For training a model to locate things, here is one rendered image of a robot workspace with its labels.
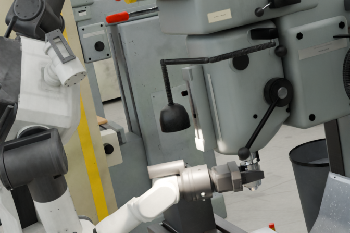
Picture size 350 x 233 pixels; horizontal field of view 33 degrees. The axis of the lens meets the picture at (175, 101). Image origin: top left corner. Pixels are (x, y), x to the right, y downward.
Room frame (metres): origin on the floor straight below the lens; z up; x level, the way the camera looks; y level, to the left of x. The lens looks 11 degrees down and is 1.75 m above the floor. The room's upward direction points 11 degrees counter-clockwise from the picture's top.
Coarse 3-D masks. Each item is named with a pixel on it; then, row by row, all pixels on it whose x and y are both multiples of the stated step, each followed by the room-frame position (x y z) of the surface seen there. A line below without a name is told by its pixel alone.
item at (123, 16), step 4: (152, 8) 1.49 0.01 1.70; (156, 8) 1.49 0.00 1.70; (124, 12) 1.46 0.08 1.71; (132, 12) 1.47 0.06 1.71; (136, 12) 1.47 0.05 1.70; (140, 12) 1.48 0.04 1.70; (144, 12) 1.48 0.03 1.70; (148, 12) 1.49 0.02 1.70; (152, 12) 1.49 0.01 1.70; (108, 16) 1.45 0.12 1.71; (112, 16) 1.45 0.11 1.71; (116, 16) 1.45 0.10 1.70; (120, 16) 1.45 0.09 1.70; (124, 16) 1.45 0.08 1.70; (128, 16) 1.46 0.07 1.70; (132, 16) 1.47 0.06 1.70; (108, 20) 1.44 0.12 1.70; (112, 20) 1.44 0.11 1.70; (116, 20) 1.45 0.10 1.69; (120, 20) 1.45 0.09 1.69; (124, 20) 1.46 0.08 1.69
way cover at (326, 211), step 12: (336, 180) 1.70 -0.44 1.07; (348, 180) 1.66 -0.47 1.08; (324, 192) 1.73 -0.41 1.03; (336, 192) 1.69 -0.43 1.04; (348, 192) 1.64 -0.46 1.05; (324, 204) 1.72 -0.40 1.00; (336, 204) 1.67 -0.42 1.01; (348, 204) 1.63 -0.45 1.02; (324, 216) 1.70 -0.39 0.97; (336, 216) 1.65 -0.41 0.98; (348, 216) 1.61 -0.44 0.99; (312, 228) 1.71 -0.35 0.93; (324, 228) 1.67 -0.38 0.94; (336, 228) 1.63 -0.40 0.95; (348, 228) 1.59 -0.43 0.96
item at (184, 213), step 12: (180, 204) 1.82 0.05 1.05; (192, 204) 1.83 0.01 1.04; (204, 204) 1.84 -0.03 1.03; (168, 216) 1.96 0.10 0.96; (180, 216) 1.82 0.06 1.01; (192, 216) 1.83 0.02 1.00; (204, 216) 1.84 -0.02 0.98; (180, 228) 1.84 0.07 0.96; (192, 228) 1.83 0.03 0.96; (204, 228) 1.84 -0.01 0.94
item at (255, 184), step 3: (243, 168) 1.44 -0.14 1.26; (249, 168) 1.44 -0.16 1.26; (252, 168) 1.44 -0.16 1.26; (255, 168) 1.44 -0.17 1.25; (258, 168) 1.45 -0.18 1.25; (258, 180) 1.44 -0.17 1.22; (249, 183) 1.44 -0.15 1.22; (252, 183) 1.44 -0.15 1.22; (255, 183) 1.44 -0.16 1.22; (258, 183) 1.44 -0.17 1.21; (246, 186) 1.44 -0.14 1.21; (249, 186) 1.44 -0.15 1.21; (252, 186) 1.44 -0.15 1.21; (255, 186) 1.44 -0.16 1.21
